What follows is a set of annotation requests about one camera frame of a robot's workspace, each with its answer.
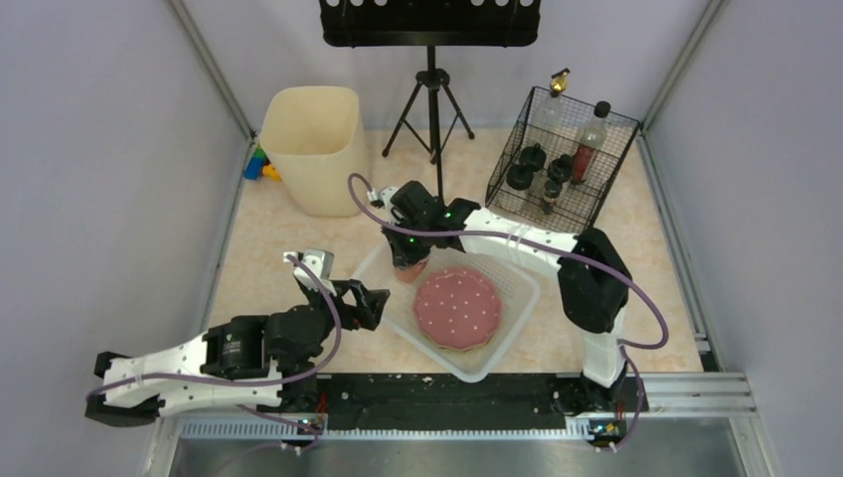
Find black wire basket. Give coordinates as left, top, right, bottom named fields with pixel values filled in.
left=484, top=86, right=640, bottom=234

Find glass bottle gold stopper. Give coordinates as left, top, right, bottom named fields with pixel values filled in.
left=533, top=68, right=571, bottom=132

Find pink polka dot plate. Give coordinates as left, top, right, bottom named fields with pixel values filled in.
left=413, top=267, right=502, bottom=352

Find colourful toy blocks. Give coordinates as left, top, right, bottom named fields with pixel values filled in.
left=243, top=146, right=281, bottom=182

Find shiny black-lid spice jar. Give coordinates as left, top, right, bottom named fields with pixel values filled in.
left=547, top=154, right=573, bottom=184

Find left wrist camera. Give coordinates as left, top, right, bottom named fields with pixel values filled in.
left=282, top=248, right=335, bottom=279

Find black tripod music stand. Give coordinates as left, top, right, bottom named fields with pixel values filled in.
left=319, top=1, right=541, bottom=196

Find cream plastic waste bin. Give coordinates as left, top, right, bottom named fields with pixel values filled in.
left=259, top=85, right=371, bottom=218

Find black-lid jar white beads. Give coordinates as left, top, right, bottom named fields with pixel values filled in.
left=505, top=164, right=535, bottom=192

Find small pepper shaker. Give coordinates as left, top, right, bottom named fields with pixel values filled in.
left=541, top=179, right=563, bottom=215

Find white plastic perforated basket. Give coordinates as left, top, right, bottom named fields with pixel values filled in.
left=353, top=244, right=540, bottom=383

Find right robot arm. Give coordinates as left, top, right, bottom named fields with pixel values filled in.
left=367, top=181, right=632, bottom=412

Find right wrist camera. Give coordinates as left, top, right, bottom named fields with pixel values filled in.
left=367, top=186, right=399, bottom=212

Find pink ceramic mug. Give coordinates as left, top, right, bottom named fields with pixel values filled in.
left=394, top=259, right=428, bottom=283

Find black-lid clear jar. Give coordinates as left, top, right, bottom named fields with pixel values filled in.
left=518, top=143, right=547, bottom=173

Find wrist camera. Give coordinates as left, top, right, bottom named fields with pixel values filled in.
left=367, top=186, right=399, bottom=212
left=282, top=248, right=335, bottom=279

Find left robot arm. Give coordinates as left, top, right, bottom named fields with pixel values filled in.
left=84, top=279, right=391, bottom=427

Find tall sauce bottle black cap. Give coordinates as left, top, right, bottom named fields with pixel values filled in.
left=571, top=100, right=611, bottom=185

